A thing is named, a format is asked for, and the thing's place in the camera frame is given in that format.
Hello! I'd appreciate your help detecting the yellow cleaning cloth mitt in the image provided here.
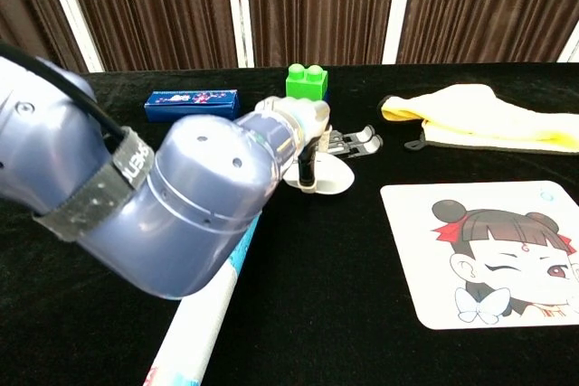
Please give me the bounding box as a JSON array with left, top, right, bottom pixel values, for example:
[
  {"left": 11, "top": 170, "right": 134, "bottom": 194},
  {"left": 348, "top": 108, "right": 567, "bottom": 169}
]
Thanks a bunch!
[{"left": 377, "top": 82, "right": 579, "bottom": 155}]

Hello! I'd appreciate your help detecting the white frame post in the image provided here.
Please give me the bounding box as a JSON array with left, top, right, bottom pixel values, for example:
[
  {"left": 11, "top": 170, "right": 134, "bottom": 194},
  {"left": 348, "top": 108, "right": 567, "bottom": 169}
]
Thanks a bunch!
[
  {"left": 382, "top": 0, "right": 417, "bottom": 65},
  {"left": 556, "top": 28, "right": 579, "bottom": 64},
  {"left": 38, "top": 0, "right": 106, "bottom": 73},
  {"left": 223, "top": 0, "right": 255, "bottom": 70}
]

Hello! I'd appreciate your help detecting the cartoon girl mouse pad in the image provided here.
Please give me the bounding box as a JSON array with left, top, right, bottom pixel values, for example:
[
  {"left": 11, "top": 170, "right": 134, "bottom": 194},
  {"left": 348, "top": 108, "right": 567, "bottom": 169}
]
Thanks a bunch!
[{"left": 379, "top": 180, "right": 579, "bottom": 331}]

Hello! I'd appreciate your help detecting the black folding laptop stand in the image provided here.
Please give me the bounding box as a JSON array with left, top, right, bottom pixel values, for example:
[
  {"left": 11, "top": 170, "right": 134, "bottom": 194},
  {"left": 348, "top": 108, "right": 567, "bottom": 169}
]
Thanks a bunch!
[{"left": 325, "top": 125, "right": 384, "bottom": 160}]

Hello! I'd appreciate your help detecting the white blue tube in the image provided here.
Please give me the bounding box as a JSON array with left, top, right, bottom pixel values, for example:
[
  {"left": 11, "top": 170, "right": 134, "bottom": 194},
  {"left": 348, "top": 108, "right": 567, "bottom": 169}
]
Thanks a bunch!
[{"left": 143, "top": 213, "right": 263, "bottom": 386}]

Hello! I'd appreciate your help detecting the blue rectangular printed box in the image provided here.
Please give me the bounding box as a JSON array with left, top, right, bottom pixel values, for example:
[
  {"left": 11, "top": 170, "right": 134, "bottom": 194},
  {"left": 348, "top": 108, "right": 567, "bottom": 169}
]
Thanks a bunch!
[{"left": 143, "top": 89, "right": 241, "bottom": 124}]

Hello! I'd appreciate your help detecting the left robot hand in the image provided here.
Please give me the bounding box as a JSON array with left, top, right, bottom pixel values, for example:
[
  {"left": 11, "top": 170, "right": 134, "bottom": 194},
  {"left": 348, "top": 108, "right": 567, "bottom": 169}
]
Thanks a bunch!
[{"left": 297, "top": 99, "right": 346, "bottom": 193}]

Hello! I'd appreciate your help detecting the black velvet tablecloth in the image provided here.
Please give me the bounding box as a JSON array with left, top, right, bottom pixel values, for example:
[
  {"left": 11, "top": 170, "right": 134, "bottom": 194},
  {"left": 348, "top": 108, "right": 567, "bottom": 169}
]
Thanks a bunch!
[{"left": 0, "top": 61, "right": 579, "bottom": 386}]

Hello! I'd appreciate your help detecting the grey left arm strap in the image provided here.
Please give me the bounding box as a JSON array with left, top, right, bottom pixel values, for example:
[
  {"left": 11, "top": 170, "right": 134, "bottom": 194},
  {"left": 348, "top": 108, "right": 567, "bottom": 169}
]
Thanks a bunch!
[{"left": 32, "top": 127, "right": 156, "bottom": 242}]

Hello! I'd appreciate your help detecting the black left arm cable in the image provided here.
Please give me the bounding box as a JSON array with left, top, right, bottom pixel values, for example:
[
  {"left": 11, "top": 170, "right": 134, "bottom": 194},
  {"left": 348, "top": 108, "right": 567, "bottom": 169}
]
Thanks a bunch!
[{"left": 0, "top": 42, "right": 127, "bottom": 141}]

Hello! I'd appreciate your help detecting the brown curtain panel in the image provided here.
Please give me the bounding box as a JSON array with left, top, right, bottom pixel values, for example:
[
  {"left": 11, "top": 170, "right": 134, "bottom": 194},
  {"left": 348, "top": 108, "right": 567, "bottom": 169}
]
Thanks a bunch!
[
  {"left": 246, "top": 0, "right": 399, "bottom": 69},
  {"left": 0, "top": 0, "right": 87, "bottom": 73},
  {"left": 397, "top": 0, "right": 579, "bottom": 65},
  {"left": 61, "top": 0, "right": 239, "bottom": 72}
]

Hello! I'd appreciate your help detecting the white computer mouse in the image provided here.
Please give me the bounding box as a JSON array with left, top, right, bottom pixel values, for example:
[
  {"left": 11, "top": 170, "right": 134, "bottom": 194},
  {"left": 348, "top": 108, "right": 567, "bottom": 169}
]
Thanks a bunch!
[{"left": 282, "top": 150, "right": 355, "bottom": 197}]

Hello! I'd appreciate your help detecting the green and blue building block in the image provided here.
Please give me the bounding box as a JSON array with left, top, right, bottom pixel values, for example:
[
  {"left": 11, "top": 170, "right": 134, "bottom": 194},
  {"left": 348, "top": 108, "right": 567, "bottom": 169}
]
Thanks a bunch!
[{"left": 285, "top": 63, "right": 330, "bottom": 105}]

